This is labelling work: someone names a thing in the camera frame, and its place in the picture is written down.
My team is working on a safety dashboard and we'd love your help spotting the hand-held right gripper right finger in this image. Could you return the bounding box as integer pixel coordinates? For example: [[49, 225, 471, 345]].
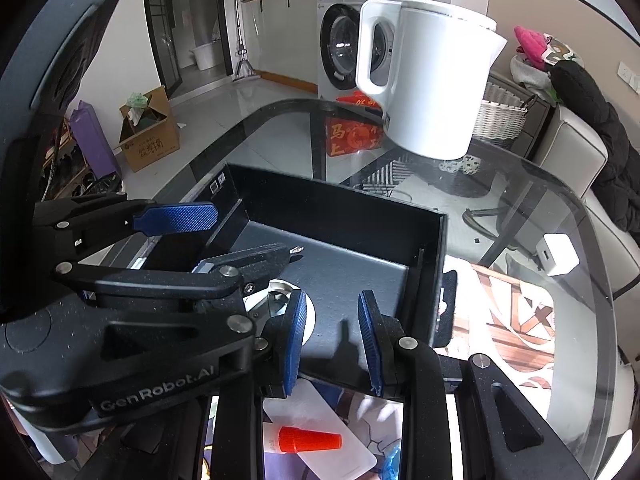
[[357, 290, 591, 480]]

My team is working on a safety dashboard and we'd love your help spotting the spotted slipper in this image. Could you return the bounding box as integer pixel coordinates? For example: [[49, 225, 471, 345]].
[[439, 155, 481, 175]]

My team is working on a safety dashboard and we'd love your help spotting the purple bag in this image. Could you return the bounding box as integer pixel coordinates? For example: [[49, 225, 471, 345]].
[[69, 101, 121, 179]]

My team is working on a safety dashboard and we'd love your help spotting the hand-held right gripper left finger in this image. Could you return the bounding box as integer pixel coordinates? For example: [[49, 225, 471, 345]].
[[210, 291, 308, 480]]

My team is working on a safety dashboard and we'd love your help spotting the translucent white case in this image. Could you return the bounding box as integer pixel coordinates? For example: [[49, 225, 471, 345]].
[[262, 385, 378, 480]]

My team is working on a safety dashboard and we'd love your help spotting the blue clear plastic toy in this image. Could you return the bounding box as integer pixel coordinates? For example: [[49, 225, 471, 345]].
[[382, 442, 404, 480]]

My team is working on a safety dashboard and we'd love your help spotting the white tape roll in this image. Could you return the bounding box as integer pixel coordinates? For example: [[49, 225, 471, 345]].
[[243, 280, 317, 331]]

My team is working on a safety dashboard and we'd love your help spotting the black jacket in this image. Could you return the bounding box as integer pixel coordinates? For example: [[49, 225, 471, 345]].
[[550, 60, 640, 233]]

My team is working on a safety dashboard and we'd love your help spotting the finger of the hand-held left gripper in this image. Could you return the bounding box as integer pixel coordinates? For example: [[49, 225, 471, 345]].
[[34, 200, 219, 261], [52, 242, 305, 307]]

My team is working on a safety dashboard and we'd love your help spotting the mop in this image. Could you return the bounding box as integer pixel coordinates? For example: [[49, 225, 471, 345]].
[[231, 0, 261, 83]]

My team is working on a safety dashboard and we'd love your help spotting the red gift box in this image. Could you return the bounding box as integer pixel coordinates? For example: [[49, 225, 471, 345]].
[[325, 92, 386, 157]]

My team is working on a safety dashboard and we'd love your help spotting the white electric kettle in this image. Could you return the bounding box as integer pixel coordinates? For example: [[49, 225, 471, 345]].
[[356, 0, 507, 159]]

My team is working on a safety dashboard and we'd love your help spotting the black rectangular box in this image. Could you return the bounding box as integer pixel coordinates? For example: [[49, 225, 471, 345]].
[[132, 162, 458, 401]]

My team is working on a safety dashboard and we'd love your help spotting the shoe rack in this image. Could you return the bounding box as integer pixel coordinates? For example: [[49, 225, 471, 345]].
[[42, 120, 126, 201]]

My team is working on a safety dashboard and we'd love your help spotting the dark framed glass door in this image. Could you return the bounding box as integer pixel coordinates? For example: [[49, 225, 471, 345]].
[[141, 0, 236, 101]]

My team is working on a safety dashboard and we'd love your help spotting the white bucket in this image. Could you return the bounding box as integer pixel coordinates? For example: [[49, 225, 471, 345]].
[[191, 43, 218, 72]]

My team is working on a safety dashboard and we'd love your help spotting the pink cloth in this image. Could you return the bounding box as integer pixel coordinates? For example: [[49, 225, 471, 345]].
[[515, 25, 551, 68]]

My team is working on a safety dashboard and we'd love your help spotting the patterned cloth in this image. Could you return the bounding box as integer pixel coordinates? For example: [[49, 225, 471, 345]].
[[542, 32, 586, 66]]

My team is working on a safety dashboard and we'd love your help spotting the white wicker basket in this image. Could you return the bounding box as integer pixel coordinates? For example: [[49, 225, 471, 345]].
[[472, 82, 531, 141]]

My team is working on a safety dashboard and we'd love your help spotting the white kitchen cabinet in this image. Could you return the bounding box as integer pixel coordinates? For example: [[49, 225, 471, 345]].
[[240, 0, 321, 83]]

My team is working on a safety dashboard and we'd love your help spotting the grey sofa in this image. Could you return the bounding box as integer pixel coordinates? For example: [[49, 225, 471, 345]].
[[530, 105, 640, 296]]

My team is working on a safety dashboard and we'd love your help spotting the white charger cube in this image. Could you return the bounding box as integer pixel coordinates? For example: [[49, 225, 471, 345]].
[[535, 234, 580, 277]]

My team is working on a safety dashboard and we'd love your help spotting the cardboard box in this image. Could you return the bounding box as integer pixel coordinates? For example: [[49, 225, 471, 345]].
[[118, 86, 181, 173]]

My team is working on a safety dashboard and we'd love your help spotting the white bottle with orange cap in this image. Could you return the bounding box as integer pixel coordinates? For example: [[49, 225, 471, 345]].
[[267, 427, 344, 454]]

